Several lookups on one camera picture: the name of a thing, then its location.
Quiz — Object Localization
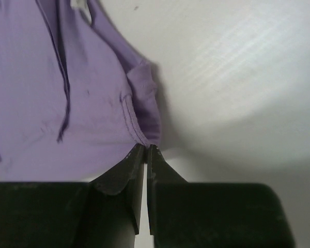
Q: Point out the lilac t shirt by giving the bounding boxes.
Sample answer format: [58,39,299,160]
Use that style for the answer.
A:
[0,1,161,181]

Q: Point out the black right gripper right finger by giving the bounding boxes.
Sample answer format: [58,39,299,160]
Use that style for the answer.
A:
[147,145,296,248]

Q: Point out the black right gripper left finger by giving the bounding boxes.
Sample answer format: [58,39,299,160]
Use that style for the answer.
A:
[0,145,144,247]

